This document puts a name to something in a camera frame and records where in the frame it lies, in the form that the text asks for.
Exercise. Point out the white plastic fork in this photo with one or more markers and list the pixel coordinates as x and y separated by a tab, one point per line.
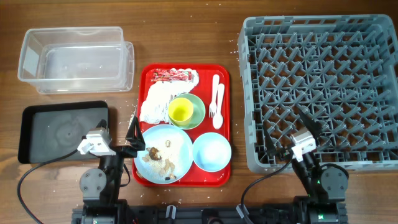
212	106

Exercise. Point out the grey dishwasher rack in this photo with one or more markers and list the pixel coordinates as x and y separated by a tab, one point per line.
339	70

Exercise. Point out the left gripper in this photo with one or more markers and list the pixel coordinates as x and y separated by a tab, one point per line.
136	142

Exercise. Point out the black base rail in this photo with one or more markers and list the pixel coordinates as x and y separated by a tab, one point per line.
267	214

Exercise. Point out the food scraps and rice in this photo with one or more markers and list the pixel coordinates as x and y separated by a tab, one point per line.
162	158

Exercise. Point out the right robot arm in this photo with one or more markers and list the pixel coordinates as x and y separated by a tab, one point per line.
325	184

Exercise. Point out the black tray bin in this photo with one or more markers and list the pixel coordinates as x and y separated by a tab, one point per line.
52	131

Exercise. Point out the white plastic spoon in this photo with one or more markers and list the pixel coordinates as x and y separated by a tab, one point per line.
218	118

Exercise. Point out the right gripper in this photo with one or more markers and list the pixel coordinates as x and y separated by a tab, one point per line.
314	129

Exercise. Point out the small light blue bowl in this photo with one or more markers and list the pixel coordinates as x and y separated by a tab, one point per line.
211	152

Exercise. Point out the green bowl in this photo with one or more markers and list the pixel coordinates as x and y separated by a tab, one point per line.
199	111

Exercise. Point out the clear plastic bin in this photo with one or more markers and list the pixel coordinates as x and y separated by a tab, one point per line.
77	60

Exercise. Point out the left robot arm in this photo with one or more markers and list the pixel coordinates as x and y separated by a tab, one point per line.
101	186

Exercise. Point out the yellow cup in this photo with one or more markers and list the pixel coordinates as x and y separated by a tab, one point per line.
180	111

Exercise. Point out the large light blue plate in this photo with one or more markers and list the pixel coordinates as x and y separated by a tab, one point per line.
156	132

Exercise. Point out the white napkin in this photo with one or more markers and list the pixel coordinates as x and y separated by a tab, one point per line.
154	109

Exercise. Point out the red candy wrapper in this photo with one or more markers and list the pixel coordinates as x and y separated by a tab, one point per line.
169	75

